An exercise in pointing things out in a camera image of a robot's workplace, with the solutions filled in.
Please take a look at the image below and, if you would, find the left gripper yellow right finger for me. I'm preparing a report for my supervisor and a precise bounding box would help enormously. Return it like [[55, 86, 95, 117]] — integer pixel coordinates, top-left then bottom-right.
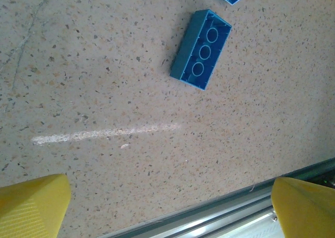
[[271, 177, 335, 238]]

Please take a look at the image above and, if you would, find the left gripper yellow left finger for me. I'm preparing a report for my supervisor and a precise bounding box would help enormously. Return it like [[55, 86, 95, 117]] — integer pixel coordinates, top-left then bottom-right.
[[0, 173, 72, 238]]

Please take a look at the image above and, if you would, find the aluminium front rail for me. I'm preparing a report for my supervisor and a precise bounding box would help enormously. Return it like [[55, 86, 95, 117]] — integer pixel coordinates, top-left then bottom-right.
[[99, 158, 335, 238]]

